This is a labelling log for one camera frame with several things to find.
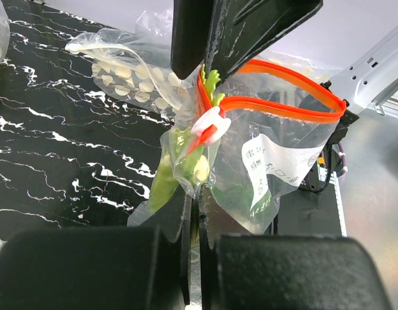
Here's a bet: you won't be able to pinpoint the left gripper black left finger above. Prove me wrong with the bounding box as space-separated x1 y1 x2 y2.
0 189 193 309

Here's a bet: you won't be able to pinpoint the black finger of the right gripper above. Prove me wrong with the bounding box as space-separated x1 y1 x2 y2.
204 0 323 81
171 0 214 79

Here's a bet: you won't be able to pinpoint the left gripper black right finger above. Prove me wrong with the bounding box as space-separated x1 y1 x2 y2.
198 186 392 309

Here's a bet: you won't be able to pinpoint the clear zip bag orange zipper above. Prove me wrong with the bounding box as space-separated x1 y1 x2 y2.
127 57 348 236

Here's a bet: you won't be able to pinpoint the clear bag of wooden discs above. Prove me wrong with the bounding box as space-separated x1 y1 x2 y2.
65 28 193 117

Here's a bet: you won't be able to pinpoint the crumpled clear plastic bags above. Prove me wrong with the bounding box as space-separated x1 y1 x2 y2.
135 9 173 37

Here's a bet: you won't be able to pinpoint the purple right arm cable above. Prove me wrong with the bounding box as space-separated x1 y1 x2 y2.
336 143 350 174

